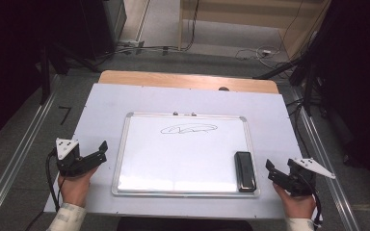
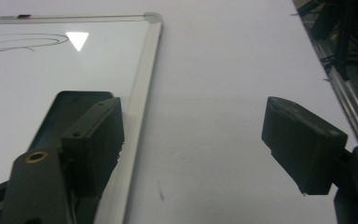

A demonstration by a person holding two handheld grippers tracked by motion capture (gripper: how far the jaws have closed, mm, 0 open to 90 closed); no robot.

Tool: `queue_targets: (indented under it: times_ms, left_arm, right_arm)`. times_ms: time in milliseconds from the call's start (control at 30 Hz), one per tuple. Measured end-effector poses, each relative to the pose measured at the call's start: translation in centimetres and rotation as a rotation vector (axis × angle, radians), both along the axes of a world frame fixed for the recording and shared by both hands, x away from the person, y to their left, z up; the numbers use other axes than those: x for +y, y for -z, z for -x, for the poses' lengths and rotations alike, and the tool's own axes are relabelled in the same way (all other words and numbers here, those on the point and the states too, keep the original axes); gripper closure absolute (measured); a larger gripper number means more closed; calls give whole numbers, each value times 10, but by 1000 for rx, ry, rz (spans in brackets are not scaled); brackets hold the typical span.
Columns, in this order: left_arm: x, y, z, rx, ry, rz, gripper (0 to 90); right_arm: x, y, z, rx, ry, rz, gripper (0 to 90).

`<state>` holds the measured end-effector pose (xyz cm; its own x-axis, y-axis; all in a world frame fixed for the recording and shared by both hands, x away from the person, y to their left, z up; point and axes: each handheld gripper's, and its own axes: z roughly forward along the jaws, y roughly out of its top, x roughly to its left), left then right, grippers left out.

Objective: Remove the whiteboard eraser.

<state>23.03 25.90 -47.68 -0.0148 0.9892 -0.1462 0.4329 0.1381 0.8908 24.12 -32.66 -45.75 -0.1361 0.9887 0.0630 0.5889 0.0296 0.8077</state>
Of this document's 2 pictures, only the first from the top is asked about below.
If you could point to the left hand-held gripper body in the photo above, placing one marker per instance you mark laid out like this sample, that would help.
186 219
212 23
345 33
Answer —
68 162

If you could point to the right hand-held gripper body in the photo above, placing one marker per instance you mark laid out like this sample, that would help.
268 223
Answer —
303 179

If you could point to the black whiteboard eraser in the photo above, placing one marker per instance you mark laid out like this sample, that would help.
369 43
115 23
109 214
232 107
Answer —
245 171

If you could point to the white whiteboard with metal frame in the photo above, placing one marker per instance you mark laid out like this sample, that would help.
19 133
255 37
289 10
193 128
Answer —
179 160

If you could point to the person's right hand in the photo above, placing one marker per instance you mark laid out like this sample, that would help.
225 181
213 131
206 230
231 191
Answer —
298 207

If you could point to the person's left hand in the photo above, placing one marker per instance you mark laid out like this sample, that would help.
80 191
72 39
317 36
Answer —
74 189

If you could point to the white table cover sheet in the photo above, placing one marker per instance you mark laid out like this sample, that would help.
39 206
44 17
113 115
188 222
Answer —
102 109

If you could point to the black metal stand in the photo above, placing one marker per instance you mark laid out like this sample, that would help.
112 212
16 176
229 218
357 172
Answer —
45 77
309 89

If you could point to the person's dark clothing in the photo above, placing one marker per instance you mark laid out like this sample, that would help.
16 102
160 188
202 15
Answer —
183 225

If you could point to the grey power strip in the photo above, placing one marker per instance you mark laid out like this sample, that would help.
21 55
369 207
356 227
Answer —
131 44

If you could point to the dark curtain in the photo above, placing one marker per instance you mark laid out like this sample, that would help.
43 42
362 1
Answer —
356 80

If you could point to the black cabinet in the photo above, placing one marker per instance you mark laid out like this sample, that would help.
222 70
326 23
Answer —
102 25

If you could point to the aluminium floor rail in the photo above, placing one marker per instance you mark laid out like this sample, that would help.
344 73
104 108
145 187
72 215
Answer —
327 160
19 154

